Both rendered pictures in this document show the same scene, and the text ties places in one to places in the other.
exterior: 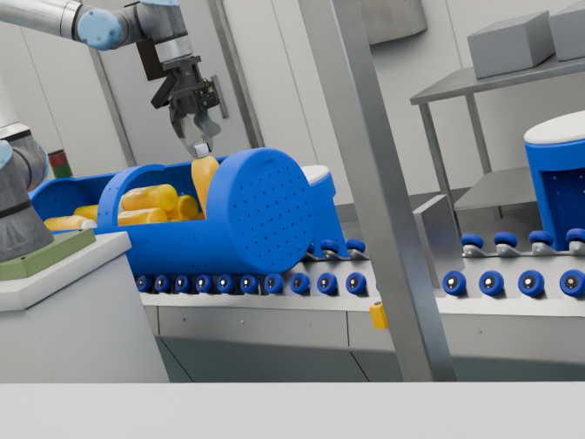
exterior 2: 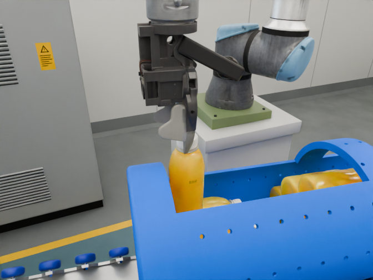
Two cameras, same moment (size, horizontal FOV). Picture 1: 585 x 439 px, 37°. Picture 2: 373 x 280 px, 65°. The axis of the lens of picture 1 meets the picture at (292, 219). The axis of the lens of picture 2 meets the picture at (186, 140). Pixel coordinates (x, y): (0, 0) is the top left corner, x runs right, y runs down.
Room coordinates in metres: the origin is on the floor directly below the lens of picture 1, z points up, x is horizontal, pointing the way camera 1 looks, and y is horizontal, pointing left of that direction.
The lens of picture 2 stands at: (2.18, -0.24, 1.52)
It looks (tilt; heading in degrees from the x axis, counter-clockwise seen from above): 29 degrees down; 122
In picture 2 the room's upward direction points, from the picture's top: straight up
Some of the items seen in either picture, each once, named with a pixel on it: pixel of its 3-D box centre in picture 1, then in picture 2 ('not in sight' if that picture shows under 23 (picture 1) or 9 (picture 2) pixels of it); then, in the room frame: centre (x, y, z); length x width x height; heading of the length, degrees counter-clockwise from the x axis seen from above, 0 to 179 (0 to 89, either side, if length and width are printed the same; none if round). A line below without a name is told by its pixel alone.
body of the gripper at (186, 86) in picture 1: (188, 86); (169, 63); (1.91, 0.13, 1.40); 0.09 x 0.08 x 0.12; 45
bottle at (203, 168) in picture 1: (211, 190); (186, 182); (1.93, 0.15, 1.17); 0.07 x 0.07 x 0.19
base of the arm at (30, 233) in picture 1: (11, 229); (230, 85); (1.83, 0.57, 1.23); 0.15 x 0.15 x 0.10
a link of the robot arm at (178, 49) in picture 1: (176, 50); (172, 6); (1.92, 0.14, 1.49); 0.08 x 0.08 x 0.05
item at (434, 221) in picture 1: (434, 241); not in sight; (1.62, -0.25, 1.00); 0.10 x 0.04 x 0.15; 136
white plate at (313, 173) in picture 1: (282, 182); not in sight; (2.51, 0.00, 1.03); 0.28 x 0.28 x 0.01
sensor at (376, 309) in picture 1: (387, 308); not in sight; (1.56, -0.12, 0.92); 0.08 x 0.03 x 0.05; 136
